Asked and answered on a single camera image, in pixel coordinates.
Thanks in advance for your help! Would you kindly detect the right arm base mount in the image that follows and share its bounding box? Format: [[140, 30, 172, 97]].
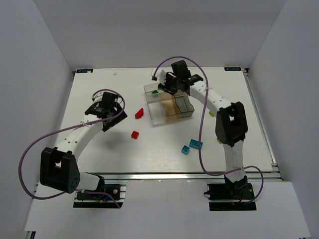
[[204, 176, 257, 212]]

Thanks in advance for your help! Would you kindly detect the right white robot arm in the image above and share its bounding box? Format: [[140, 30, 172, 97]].
[[152, 60, 248, 188]]

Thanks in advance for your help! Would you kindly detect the cyan long lego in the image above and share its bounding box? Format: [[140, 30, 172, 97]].
[[189, 139, 203, 150]]

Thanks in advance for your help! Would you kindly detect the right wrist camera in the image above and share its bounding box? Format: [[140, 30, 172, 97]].
[[151, 68, 166, 85]]

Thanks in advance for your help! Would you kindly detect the right blue table label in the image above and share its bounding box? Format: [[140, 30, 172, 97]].
[[224, 67, 242, 71]]

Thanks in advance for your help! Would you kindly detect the amber transparent container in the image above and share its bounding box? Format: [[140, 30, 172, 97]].
[[159, 92, 180, 122]]

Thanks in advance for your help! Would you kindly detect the left blue table label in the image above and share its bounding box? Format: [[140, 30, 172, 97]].
[[76, 69, 93, 74]]

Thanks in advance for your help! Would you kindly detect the grey smoky container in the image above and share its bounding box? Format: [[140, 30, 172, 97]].
[[174, 92, 194, 119]]

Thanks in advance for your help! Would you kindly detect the green square lego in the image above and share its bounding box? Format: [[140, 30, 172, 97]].
[[151, 90, 159, 97]]

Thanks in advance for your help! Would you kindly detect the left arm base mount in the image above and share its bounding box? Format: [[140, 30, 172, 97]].
[[73, 175, 126, 209]]

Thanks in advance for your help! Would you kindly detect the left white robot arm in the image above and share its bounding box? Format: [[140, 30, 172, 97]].
[[40, 90, 127, 194]]

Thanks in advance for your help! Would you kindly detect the red curved lego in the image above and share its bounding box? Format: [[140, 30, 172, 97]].
[[135, 108, 144, 119]]

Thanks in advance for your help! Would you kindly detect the blue table label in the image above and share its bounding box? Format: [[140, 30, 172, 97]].
[[224, 67, 242, 71], [76, 69, 93, 74]]

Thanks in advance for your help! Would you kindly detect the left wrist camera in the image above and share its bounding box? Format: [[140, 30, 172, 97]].
[[91, 91, 105, 103]]

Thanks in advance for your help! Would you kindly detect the long clear smoky container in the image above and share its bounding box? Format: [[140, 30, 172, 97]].
[[144, 82, 186, 103]]

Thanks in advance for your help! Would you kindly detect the red square lego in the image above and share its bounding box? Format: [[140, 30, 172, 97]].
[[131, 131, 139, 139]]

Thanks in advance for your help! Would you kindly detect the cyan small lego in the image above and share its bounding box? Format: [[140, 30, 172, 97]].
[[181, 145, 190, 155]]

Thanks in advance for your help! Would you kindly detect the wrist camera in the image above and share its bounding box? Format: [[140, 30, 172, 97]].
[[151, 68, 166, 85], [91, 91, 105, 103]]

